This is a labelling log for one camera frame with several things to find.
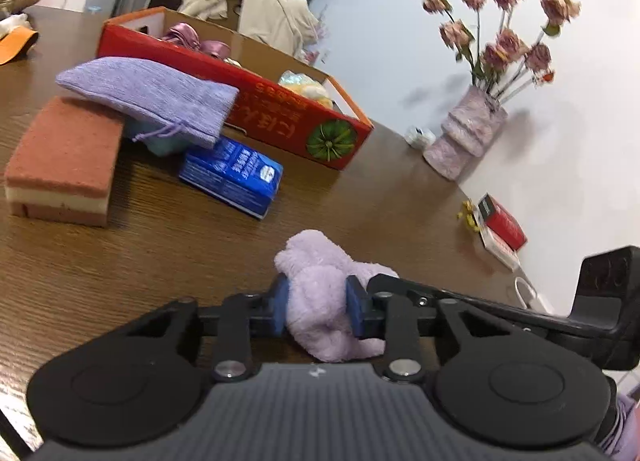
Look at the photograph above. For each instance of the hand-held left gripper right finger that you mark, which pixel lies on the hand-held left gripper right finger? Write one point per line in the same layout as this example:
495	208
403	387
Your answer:
355	308

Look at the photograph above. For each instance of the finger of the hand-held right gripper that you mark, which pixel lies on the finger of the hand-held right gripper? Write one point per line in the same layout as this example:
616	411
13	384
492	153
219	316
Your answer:
500	313

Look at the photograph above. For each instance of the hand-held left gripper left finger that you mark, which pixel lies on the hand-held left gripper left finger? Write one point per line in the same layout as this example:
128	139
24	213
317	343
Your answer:
281	308

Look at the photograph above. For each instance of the purple plush headband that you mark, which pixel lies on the purple plush headband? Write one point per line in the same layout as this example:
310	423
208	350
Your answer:
320	281

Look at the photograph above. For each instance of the red cardboard box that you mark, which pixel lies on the red cardboard box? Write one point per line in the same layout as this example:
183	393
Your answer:
260	91

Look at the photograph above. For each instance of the yellow white plush toy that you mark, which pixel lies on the yellow white plush toy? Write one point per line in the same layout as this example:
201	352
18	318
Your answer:
315	91

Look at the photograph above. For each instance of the pink satin scrunchie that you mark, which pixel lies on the pink satin scrunchie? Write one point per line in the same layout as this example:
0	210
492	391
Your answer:
187	36

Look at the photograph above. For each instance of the white charger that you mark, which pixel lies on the white charger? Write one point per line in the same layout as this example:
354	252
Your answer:
532	298

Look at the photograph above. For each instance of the white flat box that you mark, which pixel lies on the white flat box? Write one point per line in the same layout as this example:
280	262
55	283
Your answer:
500	248

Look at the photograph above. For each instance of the red small box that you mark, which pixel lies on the red small box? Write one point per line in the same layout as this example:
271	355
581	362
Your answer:
502	223

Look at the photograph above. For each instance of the small yellow flowers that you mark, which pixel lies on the small yellow flowers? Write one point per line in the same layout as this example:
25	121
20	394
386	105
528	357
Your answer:
470	216

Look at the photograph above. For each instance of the person's pink clothing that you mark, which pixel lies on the person's pink clothing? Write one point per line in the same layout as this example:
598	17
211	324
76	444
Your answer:
627	421

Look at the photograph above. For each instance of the blue carton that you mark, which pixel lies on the blue carton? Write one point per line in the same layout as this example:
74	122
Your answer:
235	176

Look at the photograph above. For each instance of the pink textured vase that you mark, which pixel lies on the pink textured vase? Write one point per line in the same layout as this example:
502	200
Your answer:
467	136

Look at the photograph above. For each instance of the small white gadget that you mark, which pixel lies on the small white gadget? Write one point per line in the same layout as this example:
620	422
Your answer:
417	136

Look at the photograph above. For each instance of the brown layered sponge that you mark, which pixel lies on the brown layered sponge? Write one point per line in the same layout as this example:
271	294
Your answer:
65	161

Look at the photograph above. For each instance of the bunch of dried pink roses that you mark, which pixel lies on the bunch of dried pink roses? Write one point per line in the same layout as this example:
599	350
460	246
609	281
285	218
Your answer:
500	36

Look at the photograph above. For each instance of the beige jacket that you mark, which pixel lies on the beige jacket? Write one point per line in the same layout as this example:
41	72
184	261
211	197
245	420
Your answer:
250	6

